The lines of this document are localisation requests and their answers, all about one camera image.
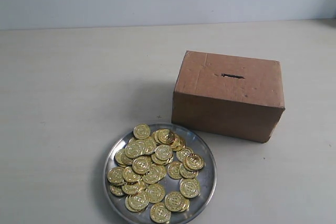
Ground brown cardboard slotted box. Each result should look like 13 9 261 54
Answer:
171 51 285 143

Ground gold coin top centre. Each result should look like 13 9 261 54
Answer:
156 129 175 145

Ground gold coin top left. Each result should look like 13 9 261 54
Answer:
133 124 151 140

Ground gold coin right dark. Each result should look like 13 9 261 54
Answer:
183 153 205 170

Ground gold coin centre single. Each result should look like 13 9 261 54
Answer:
167 161 182 180

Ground gold coin centre pile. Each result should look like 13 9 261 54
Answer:
132 156 151 175

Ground round steel plate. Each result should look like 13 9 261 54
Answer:
102 123 217 223

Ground gold coin lower right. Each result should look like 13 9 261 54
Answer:
180 178 201 198

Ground gold coin far left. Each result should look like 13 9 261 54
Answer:
107 167 125 185

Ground gold coin bottom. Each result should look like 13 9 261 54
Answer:
150 202 171 223

